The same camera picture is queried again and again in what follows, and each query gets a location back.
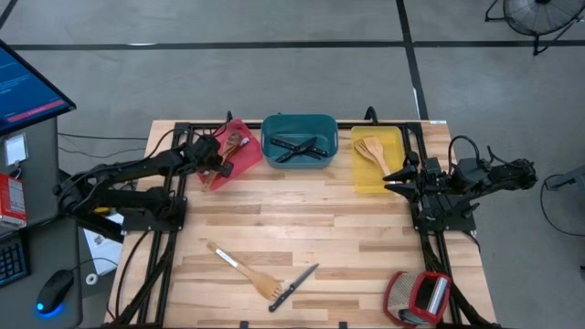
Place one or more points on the red-rimmed mesh grater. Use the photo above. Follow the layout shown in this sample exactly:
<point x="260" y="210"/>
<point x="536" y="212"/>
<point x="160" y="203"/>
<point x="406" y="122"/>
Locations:
<point x="402" y="292"/>

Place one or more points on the pink plastic bin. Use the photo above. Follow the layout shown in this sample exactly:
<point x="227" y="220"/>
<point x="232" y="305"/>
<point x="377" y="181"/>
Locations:
<point x="247" y="164"/>

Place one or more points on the teal plastic bin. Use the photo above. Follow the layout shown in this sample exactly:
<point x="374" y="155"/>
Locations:
<point x="301" y="130"/>

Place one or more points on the black table edge clip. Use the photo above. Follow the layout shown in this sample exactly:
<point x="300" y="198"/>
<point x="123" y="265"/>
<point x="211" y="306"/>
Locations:
<point x="244" y="325"/>
<point x="343" y="325"/>

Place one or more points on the white paper sheet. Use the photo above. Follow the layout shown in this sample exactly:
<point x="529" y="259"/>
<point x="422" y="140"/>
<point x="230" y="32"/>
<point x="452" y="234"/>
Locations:
<point x="105" y="249"/>

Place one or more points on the black floor fan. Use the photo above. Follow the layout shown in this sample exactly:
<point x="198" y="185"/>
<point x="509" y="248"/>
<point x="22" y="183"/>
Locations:
<point x="539" y="13"/>

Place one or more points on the dark grey desk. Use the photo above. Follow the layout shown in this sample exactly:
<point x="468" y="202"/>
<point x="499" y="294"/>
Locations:
<point x="45" y="247"/>

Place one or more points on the light wooden slotted spatula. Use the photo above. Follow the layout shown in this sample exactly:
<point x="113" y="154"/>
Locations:
<point x="208" y="182"/>

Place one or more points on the red cardboard box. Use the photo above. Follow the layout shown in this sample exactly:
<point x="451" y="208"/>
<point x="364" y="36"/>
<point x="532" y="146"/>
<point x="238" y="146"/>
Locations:
<point x="11" y="201"/>

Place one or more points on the wooden utensils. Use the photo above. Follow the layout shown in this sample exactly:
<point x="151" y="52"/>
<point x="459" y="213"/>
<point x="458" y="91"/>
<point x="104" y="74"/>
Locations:
<point x="362" y="148"/>

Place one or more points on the black aluminium rig frame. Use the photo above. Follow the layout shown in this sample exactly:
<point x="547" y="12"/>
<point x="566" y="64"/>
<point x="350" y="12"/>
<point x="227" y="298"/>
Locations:
<point x="418" y="137"/>

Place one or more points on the dark wooden spoon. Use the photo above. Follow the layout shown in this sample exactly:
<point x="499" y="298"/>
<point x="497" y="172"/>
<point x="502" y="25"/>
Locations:
<point x="244" y="142"/>
<point x="235" y="138"/>

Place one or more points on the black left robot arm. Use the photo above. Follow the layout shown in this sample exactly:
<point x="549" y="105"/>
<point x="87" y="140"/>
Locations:
<point x="114" y="171"/>

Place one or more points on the red rectangular grater box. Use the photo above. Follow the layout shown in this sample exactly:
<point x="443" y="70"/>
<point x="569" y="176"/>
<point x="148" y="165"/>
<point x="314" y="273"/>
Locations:
<point x="445" y="283"/>

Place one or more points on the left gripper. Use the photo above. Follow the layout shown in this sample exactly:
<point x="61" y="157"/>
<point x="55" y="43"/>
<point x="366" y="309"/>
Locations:
<point x="206" y="153"/>

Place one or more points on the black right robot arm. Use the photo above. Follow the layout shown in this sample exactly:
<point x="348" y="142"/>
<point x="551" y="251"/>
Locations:
<point x="507" y="173"/>

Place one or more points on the blue-screen computer monitor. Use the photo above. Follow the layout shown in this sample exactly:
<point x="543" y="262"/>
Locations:
<point x="27" y="87"/>

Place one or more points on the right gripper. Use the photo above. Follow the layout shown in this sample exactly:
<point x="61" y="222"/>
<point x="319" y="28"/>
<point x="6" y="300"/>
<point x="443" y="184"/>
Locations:
<point x="432" y="183"/>

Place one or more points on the long labelled wooden fork spatula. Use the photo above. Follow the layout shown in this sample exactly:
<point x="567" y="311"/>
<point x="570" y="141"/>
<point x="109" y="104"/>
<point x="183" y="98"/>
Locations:
<point x="247" y="272"/>

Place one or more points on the grey computer case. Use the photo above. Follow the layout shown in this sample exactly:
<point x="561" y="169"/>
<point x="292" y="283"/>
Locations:
<point x="41" y="183"/>

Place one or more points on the black keyboard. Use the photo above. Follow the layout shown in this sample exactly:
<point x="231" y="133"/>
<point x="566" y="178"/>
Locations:
<point x="11" y="262"/>

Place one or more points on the black sheathed knife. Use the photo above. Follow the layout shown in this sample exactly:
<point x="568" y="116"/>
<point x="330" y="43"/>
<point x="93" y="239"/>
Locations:
<point x="306" y="145"/>

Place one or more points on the black computer mouse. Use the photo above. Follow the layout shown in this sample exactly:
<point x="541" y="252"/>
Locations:
<point x="55" y="290"/>

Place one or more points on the yellow plastic bin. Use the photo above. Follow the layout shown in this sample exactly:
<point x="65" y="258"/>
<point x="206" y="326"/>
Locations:
<point x="370" y="180"/>

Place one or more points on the white tape roll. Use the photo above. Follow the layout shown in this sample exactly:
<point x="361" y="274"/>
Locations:
<point x="88" y="279"/>

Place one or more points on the silver steel cylinder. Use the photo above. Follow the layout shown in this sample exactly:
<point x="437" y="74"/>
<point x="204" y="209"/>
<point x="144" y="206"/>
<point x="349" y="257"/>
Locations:
<point x="439" y="294"/>

